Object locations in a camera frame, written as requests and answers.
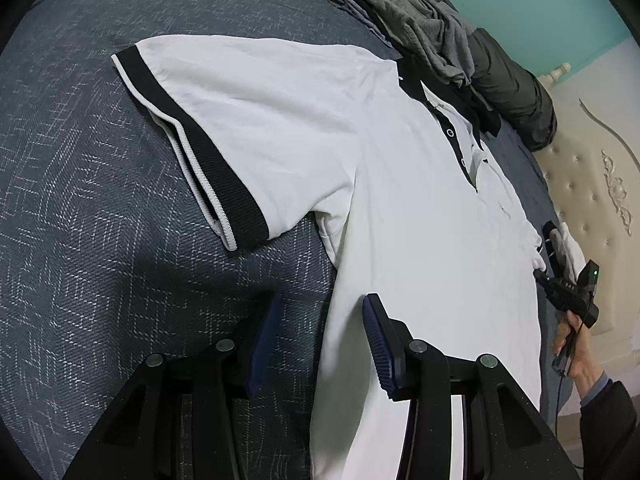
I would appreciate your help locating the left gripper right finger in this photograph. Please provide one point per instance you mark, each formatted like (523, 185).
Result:
(504, 435)

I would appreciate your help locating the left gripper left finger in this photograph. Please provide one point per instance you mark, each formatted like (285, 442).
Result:
(175, 417)

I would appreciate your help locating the white polo shirt black trim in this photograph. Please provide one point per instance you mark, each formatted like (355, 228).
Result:
(410, 204)

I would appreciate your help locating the person's right forearm sleeve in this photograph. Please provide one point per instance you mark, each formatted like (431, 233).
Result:
(609, 429)

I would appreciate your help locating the folded white clothes stack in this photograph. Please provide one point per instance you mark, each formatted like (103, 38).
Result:
(565, 255)

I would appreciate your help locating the person's right hand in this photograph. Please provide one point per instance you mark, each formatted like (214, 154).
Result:
(585, 368)

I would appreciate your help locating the cream tufted headboard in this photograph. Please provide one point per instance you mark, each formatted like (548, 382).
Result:
(592, 175)

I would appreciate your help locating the dark grey rolled duvet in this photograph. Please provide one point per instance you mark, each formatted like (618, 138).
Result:
(512, 91)

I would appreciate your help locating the grey crumpled garment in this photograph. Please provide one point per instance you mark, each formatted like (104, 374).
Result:
(435, 32)

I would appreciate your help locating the black garment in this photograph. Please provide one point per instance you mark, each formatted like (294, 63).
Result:
(413, 71)

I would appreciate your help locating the black tracker camera box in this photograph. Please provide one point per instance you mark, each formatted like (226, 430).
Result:
(588, 279)

